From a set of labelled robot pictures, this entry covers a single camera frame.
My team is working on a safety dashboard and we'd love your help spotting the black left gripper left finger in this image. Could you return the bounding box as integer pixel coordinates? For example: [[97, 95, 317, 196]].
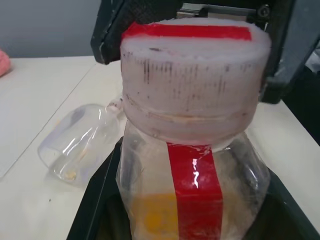
[[66, 139, 126, 240]]

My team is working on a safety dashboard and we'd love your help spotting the clear wine glass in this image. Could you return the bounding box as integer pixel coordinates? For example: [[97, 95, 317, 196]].
[[37, 93, 126, 187]]

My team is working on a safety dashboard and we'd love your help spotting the white padded bottle cap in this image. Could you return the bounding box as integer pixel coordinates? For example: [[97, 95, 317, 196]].
[[119, 18, 273, 151]]

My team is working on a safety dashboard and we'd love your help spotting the dark bulky object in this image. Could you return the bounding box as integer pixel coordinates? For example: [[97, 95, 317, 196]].
[[282, 39, 320, 148]]

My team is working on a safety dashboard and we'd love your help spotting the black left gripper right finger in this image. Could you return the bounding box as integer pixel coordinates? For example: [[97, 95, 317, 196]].
[[257, 172, 320, 240]]

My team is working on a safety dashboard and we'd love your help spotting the clear plastic bottle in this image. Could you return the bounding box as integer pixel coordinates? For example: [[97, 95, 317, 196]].
[[114, 119, 272, 240]]

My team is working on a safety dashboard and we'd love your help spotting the pink cloth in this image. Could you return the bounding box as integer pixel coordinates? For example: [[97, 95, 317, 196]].
[[0, 48, 12, 77]]

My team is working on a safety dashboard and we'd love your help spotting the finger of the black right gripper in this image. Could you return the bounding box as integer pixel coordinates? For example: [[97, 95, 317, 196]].
[[259, 0, 320, 105], [90, 0, 183, 66]]

